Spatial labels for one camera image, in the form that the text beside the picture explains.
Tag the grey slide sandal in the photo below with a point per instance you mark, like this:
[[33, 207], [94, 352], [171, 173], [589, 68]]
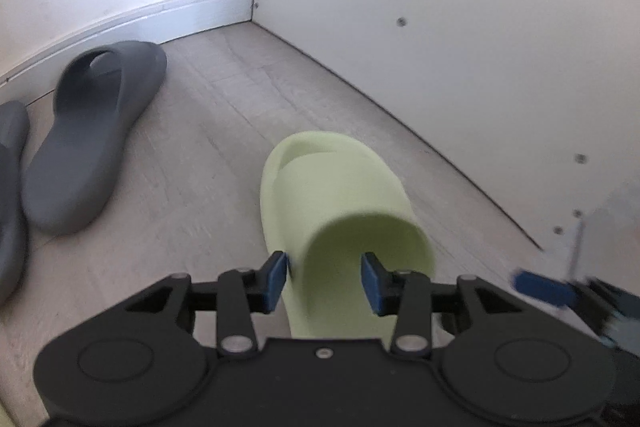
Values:
[[10, 217], [75, 167]]

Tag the light green slide sandal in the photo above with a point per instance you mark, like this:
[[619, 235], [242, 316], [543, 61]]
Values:
[[340, 197]]

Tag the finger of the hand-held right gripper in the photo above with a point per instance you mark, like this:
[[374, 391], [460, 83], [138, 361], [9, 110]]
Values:
[[542, 289]]

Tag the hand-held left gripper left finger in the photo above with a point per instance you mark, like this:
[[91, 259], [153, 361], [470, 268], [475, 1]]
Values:
[[275, 284]]

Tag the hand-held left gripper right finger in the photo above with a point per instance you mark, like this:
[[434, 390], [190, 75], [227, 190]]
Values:
[[374, 287]]

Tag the long white baseboard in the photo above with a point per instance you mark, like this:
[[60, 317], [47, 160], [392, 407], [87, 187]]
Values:
[[175, 14]]

